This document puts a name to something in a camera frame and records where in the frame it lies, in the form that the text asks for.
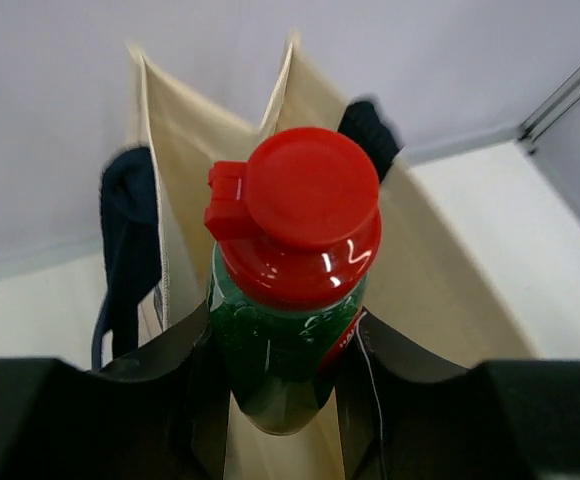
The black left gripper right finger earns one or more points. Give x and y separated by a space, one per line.
406 413

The beige canvas tote bag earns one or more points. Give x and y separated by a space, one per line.
153 201

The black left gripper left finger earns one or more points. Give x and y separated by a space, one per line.
160 412

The right aluminium frame post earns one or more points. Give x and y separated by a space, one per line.
553 109

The green bottle red cap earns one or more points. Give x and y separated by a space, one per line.
296 228

